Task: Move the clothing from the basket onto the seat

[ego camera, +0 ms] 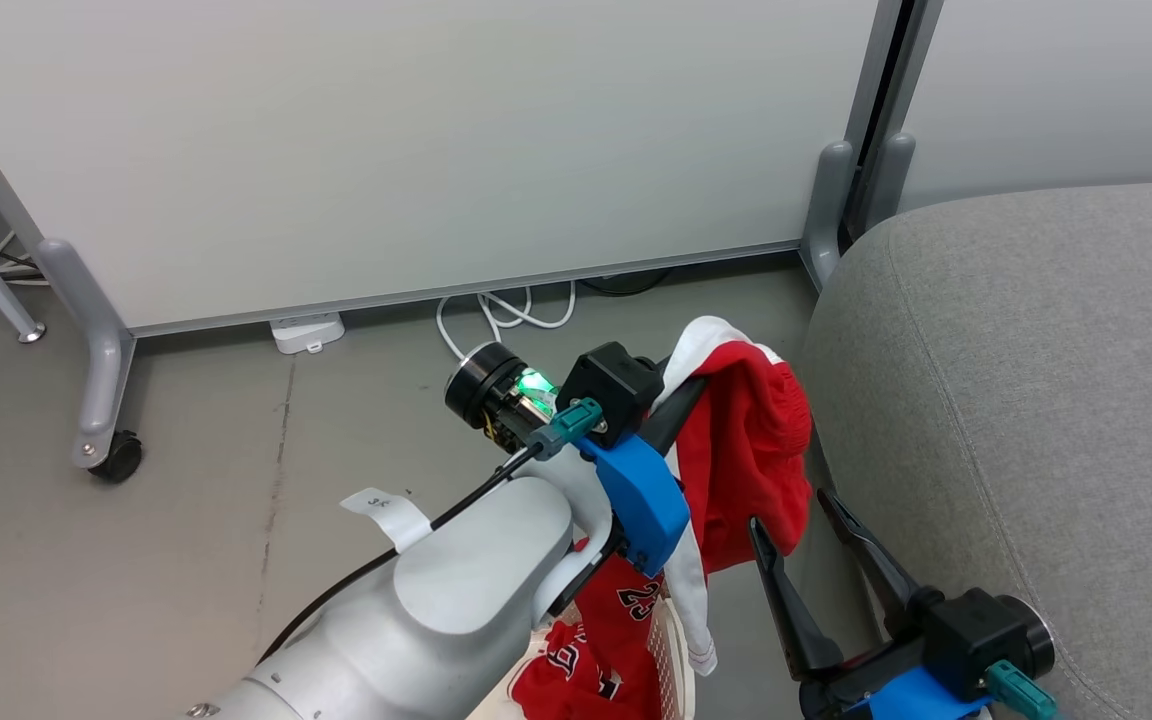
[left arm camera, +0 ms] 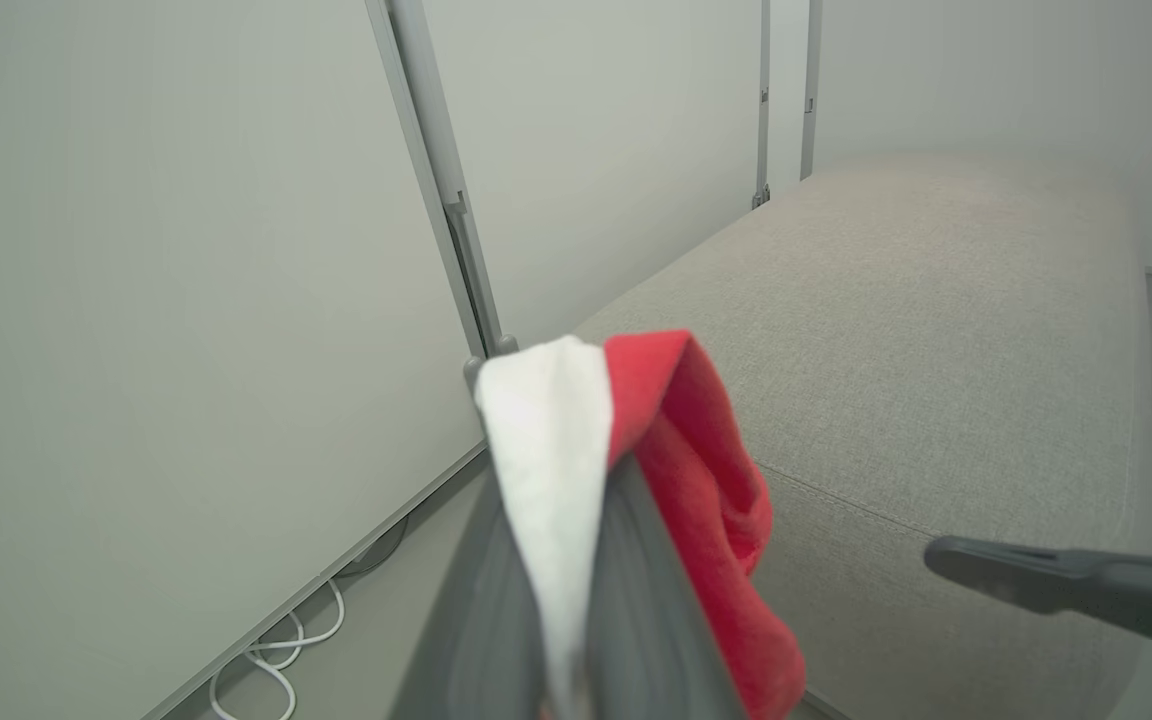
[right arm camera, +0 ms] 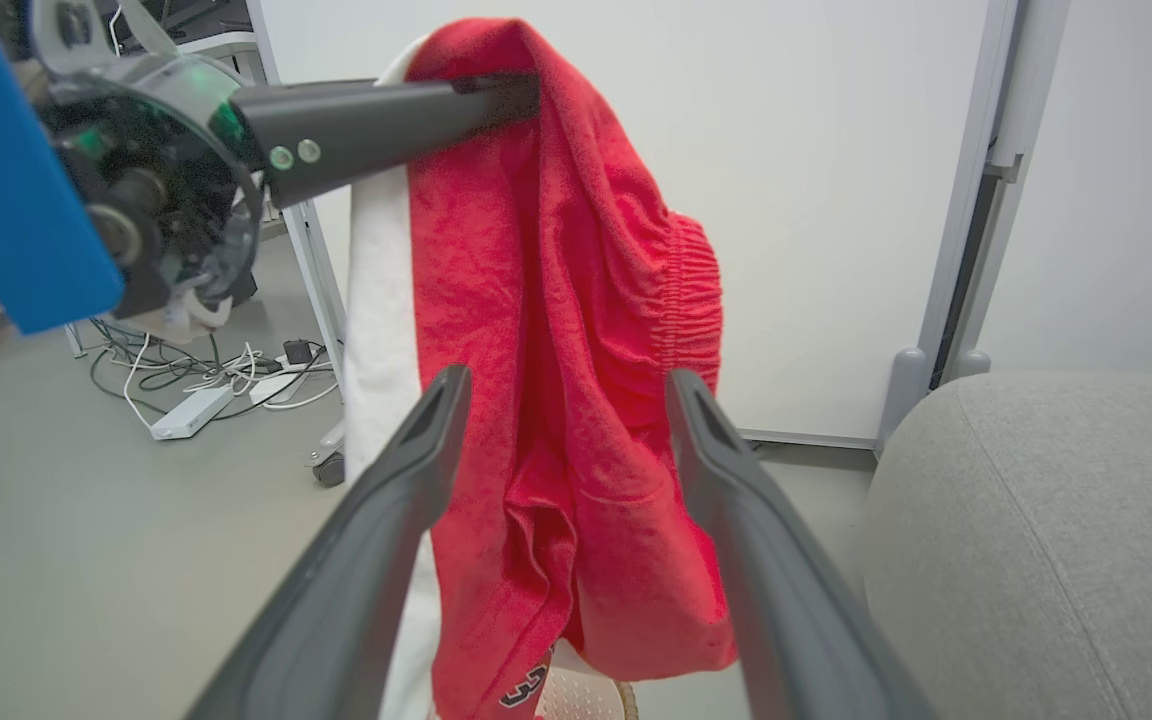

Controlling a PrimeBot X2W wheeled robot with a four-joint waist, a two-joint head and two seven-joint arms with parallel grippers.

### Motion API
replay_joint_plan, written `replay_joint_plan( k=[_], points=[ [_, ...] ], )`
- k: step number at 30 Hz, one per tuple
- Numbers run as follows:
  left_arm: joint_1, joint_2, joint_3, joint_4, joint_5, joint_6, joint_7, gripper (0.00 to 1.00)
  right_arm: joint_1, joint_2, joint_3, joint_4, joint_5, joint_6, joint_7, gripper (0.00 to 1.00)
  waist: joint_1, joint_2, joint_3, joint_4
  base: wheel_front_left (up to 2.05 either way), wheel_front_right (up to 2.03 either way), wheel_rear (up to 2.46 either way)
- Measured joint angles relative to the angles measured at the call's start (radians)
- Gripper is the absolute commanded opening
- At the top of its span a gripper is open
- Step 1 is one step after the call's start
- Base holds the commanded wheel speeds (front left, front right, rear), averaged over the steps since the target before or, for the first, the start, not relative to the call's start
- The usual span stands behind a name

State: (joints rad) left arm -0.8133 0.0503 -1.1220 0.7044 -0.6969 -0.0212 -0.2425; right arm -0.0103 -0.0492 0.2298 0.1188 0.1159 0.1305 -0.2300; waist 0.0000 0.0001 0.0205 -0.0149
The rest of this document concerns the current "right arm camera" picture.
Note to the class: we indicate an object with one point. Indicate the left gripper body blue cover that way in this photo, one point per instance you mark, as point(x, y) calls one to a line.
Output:
point(6, 170)

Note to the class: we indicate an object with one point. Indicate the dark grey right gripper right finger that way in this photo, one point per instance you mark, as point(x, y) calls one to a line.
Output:
point(786, 600)

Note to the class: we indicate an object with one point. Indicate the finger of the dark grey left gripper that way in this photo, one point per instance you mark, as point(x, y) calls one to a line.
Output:
point(366, 130)

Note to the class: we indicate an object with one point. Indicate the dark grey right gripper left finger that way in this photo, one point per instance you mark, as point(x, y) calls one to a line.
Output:
point(336, 600)

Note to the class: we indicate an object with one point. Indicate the red shorts with white stripe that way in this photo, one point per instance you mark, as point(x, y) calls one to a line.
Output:
point(536, 300)

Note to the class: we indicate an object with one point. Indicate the cream perforated laundry basket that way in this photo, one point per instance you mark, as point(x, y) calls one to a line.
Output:
point(581, 697)

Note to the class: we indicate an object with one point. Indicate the black caster wheel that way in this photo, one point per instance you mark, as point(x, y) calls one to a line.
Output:
point(331, 468)

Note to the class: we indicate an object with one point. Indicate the white desk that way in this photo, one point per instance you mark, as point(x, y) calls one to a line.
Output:
point(226, 45)

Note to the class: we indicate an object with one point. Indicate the short white power strip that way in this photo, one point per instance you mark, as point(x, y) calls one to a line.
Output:
point(271, 387)

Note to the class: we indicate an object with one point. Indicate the black power adapter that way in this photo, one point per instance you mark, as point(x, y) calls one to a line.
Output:
point(296, 352)

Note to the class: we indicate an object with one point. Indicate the long white power strip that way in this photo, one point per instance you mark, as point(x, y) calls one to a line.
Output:
point(191, 410)

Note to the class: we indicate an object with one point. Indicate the grey sofa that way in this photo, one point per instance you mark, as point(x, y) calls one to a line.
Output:
point(1036, 560)

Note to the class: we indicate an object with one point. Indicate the wide white partition panel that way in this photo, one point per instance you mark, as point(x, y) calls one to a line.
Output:
point(816, 200)

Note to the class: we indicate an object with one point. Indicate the narrow white partition panel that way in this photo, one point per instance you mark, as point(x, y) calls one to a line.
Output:
point(1116, 200)

